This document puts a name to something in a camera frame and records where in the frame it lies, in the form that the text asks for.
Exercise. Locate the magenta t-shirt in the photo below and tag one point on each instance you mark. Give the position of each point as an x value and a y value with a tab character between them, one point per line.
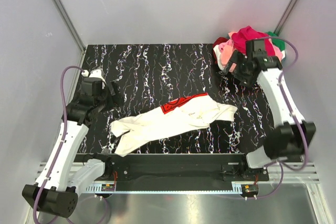
240	37

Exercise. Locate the green t-shirt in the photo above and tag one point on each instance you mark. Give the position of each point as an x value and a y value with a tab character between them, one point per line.
277	42

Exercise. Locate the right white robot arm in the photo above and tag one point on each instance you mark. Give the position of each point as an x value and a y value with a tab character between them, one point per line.
292	133

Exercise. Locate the white t-shirt red print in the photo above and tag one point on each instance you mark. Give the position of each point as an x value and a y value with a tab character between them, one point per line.
179	116

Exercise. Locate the aluminium rail profile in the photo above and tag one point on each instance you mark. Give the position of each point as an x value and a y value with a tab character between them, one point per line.
307	176

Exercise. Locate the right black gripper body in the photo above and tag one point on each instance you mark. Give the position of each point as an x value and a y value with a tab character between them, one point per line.
241	73

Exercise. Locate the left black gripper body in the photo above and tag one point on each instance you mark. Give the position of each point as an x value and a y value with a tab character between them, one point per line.
102	101

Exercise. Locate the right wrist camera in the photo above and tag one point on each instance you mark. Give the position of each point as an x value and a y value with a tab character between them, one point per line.
255	48

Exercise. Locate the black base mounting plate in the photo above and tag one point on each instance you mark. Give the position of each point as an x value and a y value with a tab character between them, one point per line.
227	167

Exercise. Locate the aluminium corner post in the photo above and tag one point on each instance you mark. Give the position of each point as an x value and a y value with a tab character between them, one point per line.
285	16
69	24

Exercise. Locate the right aluminium corner post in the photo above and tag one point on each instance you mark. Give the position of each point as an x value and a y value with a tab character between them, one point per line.
285	16

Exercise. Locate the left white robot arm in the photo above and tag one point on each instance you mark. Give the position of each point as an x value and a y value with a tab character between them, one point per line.
55	191

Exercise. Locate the left aluminium corner post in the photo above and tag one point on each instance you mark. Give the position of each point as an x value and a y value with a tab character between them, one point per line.
69	24

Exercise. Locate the dark red t-shirt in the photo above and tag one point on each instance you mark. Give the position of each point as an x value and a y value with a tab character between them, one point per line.
217	49

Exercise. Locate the grey slotted cable duct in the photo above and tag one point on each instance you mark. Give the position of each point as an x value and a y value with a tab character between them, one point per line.
226	188

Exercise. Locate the pink t-shirt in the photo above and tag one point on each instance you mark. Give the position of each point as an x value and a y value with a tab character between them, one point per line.
229	49

